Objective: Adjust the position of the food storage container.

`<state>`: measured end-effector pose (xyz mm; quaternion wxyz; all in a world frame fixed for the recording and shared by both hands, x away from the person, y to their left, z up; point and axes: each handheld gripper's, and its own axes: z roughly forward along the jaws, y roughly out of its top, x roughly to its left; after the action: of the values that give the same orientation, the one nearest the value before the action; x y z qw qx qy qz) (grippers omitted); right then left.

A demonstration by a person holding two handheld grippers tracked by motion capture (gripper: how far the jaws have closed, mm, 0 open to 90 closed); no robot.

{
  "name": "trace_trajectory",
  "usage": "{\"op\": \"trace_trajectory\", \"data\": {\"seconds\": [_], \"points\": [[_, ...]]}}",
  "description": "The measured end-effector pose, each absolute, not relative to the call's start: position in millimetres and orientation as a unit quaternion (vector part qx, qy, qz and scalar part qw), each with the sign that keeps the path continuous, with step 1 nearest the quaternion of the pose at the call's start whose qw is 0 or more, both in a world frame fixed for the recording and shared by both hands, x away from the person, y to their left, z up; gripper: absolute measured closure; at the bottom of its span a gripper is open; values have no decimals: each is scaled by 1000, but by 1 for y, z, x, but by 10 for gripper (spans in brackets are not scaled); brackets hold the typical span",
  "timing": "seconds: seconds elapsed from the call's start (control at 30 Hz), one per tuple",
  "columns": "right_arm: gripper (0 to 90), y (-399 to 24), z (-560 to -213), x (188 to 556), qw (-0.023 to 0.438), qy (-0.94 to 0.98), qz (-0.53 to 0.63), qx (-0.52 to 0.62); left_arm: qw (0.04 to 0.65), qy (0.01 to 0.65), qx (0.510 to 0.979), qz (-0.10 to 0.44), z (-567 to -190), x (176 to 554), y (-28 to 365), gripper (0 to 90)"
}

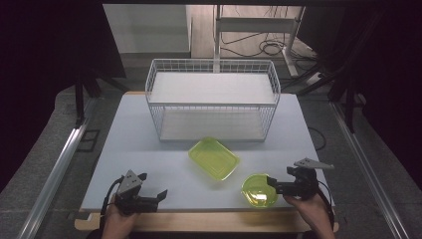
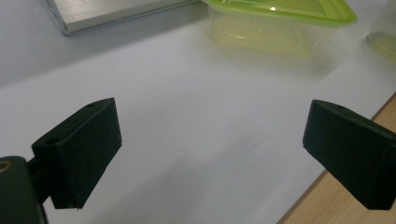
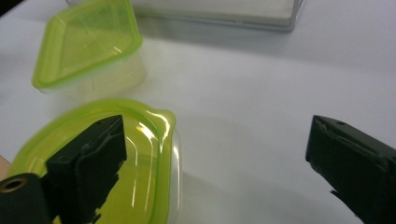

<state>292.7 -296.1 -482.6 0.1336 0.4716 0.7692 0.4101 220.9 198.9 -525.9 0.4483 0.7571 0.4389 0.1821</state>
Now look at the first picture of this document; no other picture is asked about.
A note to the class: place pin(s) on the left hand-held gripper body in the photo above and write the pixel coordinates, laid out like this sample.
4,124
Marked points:
130,184

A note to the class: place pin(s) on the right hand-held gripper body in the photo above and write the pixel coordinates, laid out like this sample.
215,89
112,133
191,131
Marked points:
305,182

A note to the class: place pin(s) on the round green plastic bowl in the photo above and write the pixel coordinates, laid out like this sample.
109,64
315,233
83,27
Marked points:
256,192

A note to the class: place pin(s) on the rectangular green plastic tray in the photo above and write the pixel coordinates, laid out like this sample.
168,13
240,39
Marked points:
214,158

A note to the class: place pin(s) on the person's right hand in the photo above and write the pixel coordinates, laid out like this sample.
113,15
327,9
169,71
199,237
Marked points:
310,210

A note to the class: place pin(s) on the person's left hand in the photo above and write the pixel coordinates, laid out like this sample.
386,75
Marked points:
117,223

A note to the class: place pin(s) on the black tripod stand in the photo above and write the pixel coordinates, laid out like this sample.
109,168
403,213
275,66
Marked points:
348,99
79,99

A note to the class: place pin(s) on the dark curtain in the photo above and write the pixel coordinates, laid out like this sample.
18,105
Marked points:
394,83
40,66

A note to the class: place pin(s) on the black floor bracket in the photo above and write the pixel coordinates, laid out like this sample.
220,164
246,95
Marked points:
89,141

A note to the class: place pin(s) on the aluminium rail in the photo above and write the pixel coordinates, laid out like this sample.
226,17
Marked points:
56,172
365,166

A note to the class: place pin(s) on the white desk frame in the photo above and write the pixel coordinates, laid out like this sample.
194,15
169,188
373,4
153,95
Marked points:
255,25

